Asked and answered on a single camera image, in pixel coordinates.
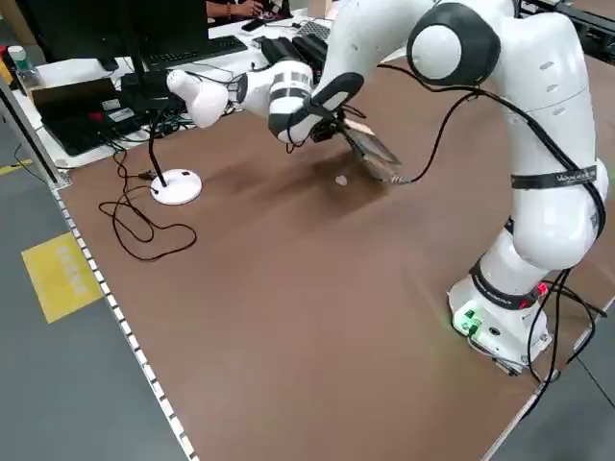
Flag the black base cable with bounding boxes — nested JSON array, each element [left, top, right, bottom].
[[526, 268, 607, 385]]

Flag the aluminium frame post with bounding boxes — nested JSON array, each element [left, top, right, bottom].
[[0, 76, 73, 187]]

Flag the dark hand-print book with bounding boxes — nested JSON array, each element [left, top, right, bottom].
[[335, 113, 404, 184]]

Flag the black laptop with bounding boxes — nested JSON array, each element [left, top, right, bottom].
[[31, 76, 151, 158]]

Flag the black lamp cable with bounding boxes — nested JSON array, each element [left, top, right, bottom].
[[98, 148, 198, 263]]

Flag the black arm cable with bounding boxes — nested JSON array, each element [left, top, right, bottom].
[[286, 61, 607, 241]]

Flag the white segmented edge strip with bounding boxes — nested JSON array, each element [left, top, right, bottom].
[[50, 184, 201, 461]]

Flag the clear plastic bottle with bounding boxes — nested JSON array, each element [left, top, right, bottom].
[[7, 45, 40, 91]]

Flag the yellow floor sticker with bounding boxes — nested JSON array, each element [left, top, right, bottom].
[[21, 232, 105, 325]]

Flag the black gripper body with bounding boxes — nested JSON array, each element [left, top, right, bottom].
[[309, 110, 346, 144]]

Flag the black keyboard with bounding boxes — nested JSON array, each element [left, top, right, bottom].
[[142, 36, 250, 67]]

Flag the black computer monitor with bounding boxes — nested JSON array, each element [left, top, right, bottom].
[[16, 0, 211, 87]]

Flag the person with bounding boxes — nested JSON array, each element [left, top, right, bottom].
[[204, 0, 292, 23]]

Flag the white desk lamp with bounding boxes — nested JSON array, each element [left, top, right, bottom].
[[146, 69, 230, 206]]

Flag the grey perforated plate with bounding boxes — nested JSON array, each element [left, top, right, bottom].
[[293, 18, 335, 43]]

